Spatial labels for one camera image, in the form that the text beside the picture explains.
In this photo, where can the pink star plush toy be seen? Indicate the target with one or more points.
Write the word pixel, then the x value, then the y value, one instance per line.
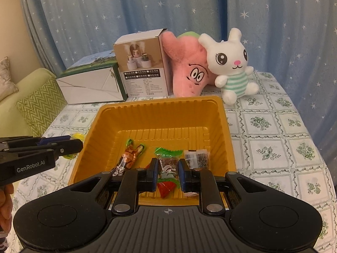
pixel 181 63

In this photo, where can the green-ended brown candy packet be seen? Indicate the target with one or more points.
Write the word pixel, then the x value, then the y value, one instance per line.
pixel 168 163

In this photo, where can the white rabbit plush toy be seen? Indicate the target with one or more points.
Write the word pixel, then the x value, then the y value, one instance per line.
pixel 226 55

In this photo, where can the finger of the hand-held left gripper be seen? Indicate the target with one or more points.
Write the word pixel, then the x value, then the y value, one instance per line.
pixel 52 140
pixel 71 147

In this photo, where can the orange plastic tray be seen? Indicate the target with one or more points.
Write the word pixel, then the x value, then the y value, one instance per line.
pixel 158 116

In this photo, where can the red snack packet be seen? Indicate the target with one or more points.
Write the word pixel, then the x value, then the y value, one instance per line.
pixel 165 189

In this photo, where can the dark snack packet green edges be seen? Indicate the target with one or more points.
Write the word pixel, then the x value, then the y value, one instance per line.
pixel 129 156

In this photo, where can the green zigzag pillow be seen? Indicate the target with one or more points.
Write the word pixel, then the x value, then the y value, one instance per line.
pixel 42 102

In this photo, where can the clear black sesame snack packet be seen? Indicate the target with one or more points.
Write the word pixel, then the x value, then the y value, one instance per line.
pixel 197 158

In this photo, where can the blue starry curtain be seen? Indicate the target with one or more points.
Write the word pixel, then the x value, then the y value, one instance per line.
pixel 105 10
pixel 284 31

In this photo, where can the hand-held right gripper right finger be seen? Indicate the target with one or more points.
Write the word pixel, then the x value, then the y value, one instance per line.
pixel 181 175

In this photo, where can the floral checked tablecloth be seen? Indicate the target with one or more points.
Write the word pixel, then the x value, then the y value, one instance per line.
pixel 276 142

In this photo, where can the person's left hand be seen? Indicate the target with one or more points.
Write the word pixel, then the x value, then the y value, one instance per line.
pixel 6 205

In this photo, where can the beige patterned pillow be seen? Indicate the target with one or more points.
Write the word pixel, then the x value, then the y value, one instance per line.
pixel 6 81

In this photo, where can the brown printed product box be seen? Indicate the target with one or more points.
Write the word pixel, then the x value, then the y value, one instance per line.
pixel 142 66

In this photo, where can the light green sofa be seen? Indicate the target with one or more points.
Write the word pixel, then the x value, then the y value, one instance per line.
pixel 10 118

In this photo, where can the white flat cardboard box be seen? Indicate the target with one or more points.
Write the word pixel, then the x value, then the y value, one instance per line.
pixel 87 89

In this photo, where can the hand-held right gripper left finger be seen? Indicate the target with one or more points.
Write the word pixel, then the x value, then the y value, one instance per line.
pixel 155 174

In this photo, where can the yellow green candy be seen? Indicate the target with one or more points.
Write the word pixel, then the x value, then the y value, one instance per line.
pixel 78 136

